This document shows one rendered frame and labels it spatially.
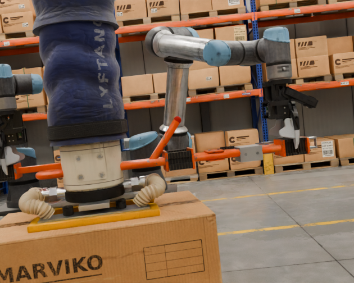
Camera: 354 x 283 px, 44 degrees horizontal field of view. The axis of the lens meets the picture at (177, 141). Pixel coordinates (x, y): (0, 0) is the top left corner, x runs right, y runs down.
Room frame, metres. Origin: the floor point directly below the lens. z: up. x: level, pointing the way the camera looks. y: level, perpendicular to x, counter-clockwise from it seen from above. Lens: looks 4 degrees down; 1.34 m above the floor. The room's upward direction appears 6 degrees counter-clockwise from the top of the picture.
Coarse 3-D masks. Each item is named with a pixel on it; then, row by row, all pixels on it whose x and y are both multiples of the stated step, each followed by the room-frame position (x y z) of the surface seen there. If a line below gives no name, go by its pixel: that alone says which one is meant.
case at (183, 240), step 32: (0, 224) 1.26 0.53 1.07; (96, 224) 1.12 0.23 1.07; (128, 224) 1.08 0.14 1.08; (160, 224) 1.09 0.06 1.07; (192, 224) 1.10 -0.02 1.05; (0, 256) 1.03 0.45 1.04; (32, 256) 1.04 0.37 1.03; (64, 256) 1.05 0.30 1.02; (96, 256) 1.06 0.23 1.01; (128, 256) 1.07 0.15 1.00; (160, 256) 1.09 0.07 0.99; (192, 256) 1.10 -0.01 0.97
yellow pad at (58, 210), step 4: (112, 200) 1.33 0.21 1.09; (128, 200) 1.32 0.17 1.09; (132, 200) 1.33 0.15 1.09; (152, 200) 1.33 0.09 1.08; (112, 204) 1.32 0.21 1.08; (128, 204) 1.32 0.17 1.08; (56, 208) 1.31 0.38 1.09; (60, 208) 1.30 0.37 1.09; (76, 208) 1.30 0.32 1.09; (56, 212) 1.29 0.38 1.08; (60, 212) 1.30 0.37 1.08
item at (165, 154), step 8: (168, 152) 1.34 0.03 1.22; (176, 152) 1.25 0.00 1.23; (184, 152) 1.25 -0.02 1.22; (192, 152) 1.27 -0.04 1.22; (168, 160) 1.26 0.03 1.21; (176, 160) 1.26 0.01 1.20; (184, 160) 1.26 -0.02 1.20; (192, 160) 1.27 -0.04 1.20; (168, 168) 1.26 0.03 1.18; (176, 168) 1.25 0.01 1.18; (184, 168) 1.25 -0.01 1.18
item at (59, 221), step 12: (120, 204) 1.17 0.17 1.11; (132, 204) 1.22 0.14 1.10; (156, 204) 1.21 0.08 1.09; (60, 216) 1.16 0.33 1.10; (72, 216) 1.14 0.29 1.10; (84, 216) 1.13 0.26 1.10; (96, 216) 1.13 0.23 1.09; (108, 216) 1.13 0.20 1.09; (120, 216) 1.13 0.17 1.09; (132, 216) 1.13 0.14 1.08; (144, 216) 1.14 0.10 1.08; (36, 228) 1.10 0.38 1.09; (48, 228) 1.11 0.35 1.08; (60, 228) 1.11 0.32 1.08
